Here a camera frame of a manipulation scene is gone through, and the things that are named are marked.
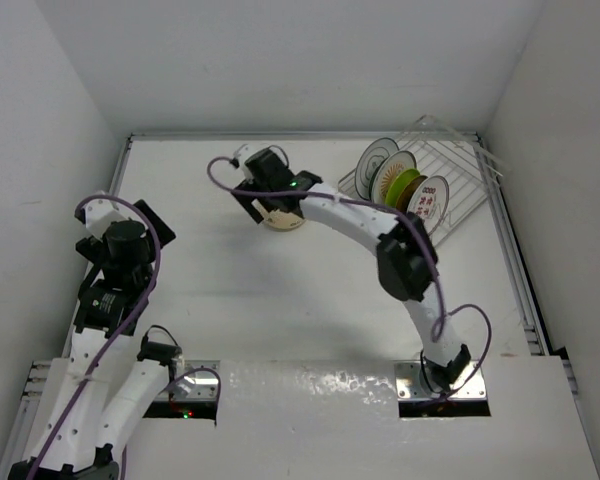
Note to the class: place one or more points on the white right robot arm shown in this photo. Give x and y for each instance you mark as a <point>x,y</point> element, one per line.
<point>405,257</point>

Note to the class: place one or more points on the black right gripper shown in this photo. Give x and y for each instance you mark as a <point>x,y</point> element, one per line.
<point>250,184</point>

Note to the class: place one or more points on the white plate orange sunburst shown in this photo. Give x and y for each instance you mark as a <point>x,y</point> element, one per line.
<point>388,171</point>

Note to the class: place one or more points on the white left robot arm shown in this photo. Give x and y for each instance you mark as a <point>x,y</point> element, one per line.
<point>86,431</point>

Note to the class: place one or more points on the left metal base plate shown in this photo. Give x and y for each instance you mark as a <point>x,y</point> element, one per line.
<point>195,380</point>

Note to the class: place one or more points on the white plate red characters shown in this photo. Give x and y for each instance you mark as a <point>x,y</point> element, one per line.
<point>430,202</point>

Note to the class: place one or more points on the metal base plate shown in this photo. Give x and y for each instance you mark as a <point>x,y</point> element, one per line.
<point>195,380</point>
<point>414,384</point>

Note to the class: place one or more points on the dark brown patterned plate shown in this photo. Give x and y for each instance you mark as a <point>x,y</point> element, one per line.
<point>405,197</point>

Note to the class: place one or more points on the lime green plate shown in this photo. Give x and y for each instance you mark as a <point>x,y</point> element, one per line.
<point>399,185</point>

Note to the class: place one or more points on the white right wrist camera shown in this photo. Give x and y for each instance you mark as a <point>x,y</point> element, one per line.
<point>242,155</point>

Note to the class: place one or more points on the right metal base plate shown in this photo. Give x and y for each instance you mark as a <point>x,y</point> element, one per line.
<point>414,384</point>

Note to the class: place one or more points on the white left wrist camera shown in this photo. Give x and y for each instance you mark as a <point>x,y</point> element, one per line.
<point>97,215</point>

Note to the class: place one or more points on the small beige patterned plate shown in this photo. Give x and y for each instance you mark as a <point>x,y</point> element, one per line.
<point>280,221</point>

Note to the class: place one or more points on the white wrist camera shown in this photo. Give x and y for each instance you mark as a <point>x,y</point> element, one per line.
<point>97,215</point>
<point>242,155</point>

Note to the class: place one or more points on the metal wire dish rack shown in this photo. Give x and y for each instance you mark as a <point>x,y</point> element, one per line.
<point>459,157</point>

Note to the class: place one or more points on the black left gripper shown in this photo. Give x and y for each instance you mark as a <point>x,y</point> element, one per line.
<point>93,246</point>

